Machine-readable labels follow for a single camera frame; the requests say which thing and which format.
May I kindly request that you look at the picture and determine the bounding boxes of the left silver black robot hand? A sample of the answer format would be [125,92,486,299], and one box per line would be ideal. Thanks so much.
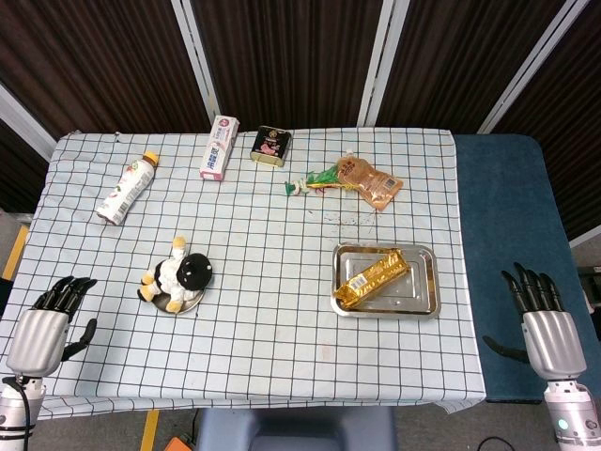
[5,275,99,378]

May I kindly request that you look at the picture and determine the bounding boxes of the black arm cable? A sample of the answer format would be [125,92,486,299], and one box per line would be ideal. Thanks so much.
[1,375,38,436]

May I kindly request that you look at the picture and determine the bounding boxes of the white-labelled yellow-capped drink bottle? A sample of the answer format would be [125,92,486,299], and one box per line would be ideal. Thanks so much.
[95,149,161,226]

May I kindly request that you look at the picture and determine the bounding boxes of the round steel plate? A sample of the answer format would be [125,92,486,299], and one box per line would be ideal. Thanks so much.
[148,287,207,316]

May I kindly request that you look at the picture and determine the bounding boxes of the black meat tin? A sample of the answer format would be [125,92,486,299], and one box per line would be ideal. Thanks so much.
[249,125,293,168]

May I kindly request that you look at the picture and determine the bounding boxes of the pink white toothpaste box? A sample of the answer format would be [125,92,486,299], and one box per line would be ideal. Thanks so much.
[198,114,240,182]

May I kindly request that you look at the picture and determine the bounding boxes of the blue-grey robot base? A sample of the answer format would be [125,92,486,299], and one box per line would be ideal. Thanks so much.
[194,406,398,451]

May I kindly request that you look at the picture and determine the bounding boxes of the blue padded table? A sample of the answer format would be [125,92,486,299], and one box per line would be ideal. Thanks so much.
[453,133,572,405]

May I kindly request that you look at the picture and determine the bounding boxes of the black floor cable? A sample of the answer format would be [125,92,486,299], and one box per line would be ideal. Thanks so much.
[469,435,507,451]

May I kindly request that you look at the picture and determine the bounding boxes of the plush toy black white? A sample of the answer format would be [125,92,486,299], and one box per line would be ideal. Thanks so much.
[136,236,215,315]

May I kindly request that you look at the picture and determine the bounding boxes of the checkered white tablecloth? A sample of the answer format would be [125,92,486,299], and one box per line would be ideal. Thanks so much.
[0,127,487,422]

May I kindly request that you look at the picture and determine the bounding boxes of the rectangular steel tray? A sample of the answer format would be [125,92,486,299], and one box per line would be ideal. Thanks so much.
[331,241,442,319]

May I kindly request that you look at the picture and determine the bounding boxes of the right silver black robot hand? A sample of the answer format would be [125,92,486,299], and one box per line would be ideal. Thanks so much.
[482,261,588,381]

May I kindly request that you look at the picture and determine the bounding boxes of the brown partition panel white frame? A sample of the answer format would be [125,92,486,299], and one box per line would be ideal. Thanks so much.
[0,84,57,215]
[478,0,601,248]
[361,0,588,135]
[187,0,400,132]
[0,0,222,138]

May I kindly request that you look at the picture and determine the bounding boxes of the brown snack pouch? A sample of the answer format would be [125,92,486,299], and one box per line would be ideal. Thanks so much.
[335,148,405,212]

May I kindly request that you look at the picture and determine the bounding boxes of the gold foil snack package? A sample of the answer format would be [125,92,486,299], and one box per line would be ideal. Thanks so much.
[332,248,410,312]

